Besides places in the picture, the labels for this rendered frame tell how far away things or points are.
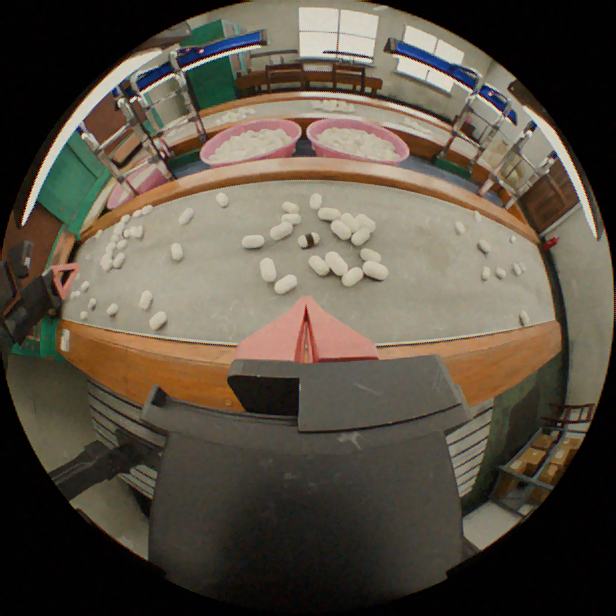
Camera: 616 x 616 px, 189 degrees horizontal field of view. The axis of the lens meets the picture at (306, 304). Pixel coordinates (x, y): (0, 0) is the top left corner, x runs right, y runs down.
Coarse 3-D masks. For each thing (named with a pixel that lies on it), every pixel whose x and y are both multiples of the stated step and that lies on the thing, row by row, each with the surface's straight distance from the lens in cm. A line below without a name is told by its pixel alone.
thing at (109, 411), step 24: (96, 384) 76; (96, 408) 77; (120, 408) 61; (480, 408) 54; (96, 432) 85; (144, 432) 54; (456, 432) 50; (480, 432) 58; (456, 456) 55; (480, 456) 65; (144, 480) 69; (456, 480) 62
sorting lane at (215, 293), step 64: (256, 192) 38; (320, 192) 36; (384, 192) 40; (128, 256) 50; (192, 256) 34; (256, 256) 28; (320, 256) 27; (384, 256) 30; (448, 256) 38; (512, 256) 64; (128, 320) 42; (192, 320) 30; (256, 320) 25; (384, 320) 26; (448, 320) 33; (512, 320) 52
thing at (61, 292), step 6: (66, 264) 46; (72, 264) 46; (78, 264) 47; (54, 270) 43; (60, 270) 44; (78, 270) 47; (72, 276) 46; (54, 282) 43; (60, 282) 45; (72, 282) 46; (54, 288) 44; (60, 288) 44; (66, 288) 44; (54, 294) 46; (60, 294) 43; (66, 294) 44; (60, 300) 43
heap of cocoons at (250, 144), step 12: (252, 132) 65; (264, 132) 65; (276, 132) 62; (228, 144) 64; (240, 144) 59; (252, 144) 56; (264, 144) 56; (276, 144) 53; (216, 156) 57; (228, 156) 55; (240, 156) 51
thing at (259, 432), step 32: (160, 416) 6; (192, 416) 6; (224, 416) 6; (256, 416) 5; (288, 416) 5; (448, 416) 6; (256, 448) 5; (288, 448) 4; (320, 448) 4; (352, 448) 5
